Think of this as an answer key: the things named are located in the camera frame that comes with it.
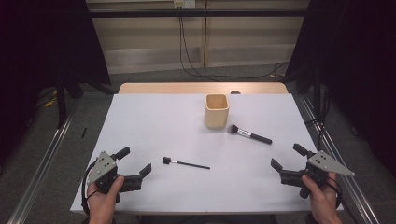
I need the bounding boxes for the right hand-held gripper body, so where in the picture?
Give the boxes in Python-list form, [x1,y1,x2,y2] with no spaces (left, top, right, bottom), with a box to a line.
[279,149,356,200]

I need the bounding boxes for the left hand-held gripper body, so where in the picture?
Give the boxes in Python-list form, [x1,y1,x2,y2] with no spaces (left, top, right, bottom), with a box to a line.
[87,150,145,203]

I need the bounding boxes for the thick black makeup brush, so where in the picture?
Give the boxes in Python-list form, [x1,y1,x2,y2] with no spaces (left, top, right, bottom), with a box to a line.
[227,123,274,146]

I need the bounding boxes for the thin black makeup brush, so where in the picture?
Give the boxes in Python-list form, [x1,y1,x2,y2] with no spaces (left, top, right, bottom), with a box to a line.
[162,156,211,171]

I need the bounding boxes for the beige square cup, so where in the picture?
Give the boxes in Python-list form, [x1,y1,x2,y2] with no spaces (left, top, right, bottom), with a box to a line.
[204,93,230,130]

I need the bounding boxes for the person's left hand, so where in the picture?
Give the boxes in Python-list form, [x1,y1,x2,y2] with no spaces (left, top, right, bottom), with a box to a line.
[87,175,125,218]

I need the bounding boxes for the person's right hand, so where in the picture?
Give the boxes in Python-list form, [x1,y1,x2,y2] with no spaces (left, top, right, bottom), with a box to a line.
[301,172,342,218]

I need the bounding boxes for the white table mat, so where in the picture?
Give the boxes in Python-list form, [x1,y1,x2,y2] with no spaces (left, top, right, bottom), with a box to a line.
[69,92,345,216]

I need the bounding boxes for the black metal stand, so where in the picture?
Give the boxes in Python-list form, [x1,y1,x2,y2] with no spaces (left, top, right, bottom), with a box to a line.
[312,66,323,122]
[55,69,69,129]

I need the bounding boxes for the wooden table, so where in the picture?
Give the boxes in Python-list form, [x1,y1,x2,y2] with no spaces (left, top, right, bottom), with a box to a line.
[118,81,289,95]

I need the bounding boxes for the small yellow floor object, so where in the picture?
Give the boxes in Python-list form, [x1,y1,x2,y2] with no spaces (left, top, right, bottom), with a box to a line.
[45,90,59,108]

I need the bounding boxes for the black curtain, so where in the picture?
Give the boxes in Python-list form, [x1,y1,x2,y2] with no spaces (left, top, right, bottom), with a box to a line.
[0,0,112,162]
[284,0,396,178]

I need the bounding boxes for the black horizontal bar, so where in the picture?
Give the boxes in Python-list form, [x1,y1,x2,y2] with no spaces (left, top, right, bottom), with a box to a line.
[88,8,307,18]

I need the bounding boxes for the aluminium floor rail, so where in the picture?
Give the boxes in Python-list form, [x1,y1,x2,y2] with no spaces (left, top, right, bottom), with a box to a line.
[7,96,82,224]
[298,94,381,224]

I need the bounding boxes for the right hand-held gripper cable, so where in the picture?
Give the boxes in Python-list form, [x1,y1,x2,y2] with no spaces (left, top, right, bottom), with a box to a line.
[325,178,344,209]

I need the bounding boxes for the black floor cable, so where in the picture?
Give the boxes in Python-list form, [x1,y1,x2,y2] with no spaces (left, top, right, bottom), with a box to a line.
[177,6,290,80]

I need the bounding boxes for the white wall socket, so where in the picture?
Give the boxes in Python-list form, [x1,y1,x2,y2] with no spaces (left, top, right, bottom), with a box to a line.
[173,0,196,9]

